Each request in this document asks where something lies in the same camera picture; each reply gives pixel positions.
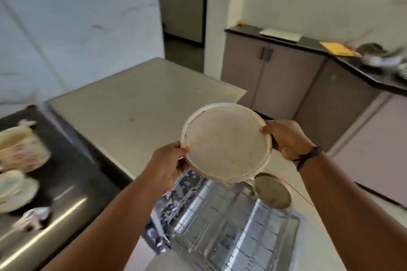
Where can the small white bowl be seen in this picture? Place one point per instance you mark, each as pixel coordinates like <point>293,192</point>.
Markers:
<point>9,183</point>

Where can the round white dinner plate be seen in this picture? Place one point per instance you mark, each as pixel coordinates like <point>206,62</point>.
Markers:
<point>226,143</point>

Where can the person's right thumb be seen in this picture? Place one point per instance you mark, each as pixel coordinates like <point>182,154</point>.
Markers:
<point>266,129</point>

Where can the grey base cabinet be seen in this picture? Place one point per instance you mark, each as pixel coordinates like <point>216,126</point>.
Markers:
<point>286,86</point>

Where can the flat white board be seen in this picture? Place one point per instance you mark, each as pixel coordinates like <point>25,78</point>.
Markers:
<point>280,35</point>

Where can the cream bowl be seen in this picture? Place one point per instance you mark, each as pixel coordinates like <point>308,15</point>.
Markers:
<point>14,136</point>

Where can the grey door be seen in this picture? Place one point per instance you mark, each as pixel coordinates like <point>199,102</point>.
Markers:
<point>181,0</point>

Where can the white saucer plate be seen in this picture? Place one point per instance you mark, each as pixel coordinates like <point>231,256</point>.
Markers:
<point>24,196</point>

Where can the person's right hand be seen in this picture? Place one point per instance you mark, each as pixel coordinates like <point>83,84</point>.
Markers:
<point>291,139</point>

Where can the small orange object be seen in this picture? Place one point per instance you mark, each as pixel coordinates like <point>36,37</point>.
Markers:
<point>240,22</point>

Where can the person's left hand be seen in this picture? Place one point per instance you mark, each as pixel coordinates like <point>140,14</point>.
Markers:
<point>160,167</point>

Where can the person's left forearm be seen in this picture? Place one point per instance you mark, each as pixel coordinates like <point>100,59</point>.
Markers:
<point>105,229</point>

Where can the black wristband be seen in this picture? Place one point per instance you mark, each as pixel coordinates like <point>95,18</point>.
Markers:
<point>310,155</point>

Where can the person's right forearm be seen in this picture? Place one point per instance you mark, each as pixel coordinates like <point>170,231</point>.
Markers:
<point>353,216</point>

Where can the yellow cloth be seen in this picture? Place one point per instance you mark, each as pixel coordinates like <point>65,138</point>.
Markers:
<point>337,48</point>

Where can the person's left thumb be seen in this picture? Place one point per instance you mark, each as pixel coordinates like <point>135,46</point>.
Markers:
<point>180,150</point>

